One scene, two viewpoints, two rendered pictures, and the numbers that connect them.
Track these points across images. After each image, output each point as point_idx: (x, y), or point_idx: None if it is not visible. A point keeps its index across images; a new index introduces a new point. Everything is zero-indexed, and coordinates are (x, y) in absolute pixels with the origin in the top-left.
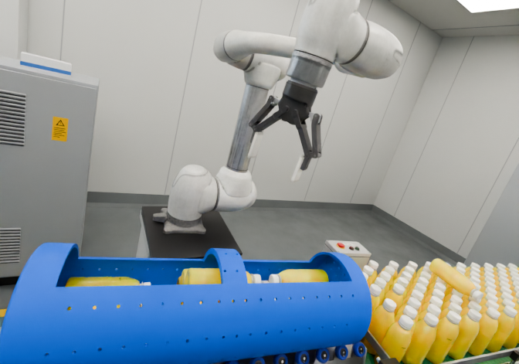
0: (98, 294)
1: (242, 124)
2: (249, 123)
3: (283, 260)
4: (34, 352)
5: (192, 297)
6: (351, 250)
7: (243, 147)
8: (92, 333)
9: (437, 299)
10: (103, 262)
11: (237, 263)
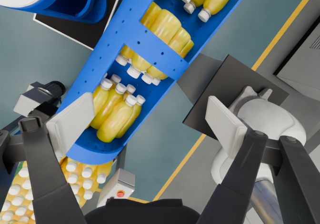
0: None
1: None
2: (295, 141)
3: (139, 125)
4: None
5: None
6: (111, 196)
7: (277, 215)
8: None
9: (30, 197)
10: None
11: (145, 51)
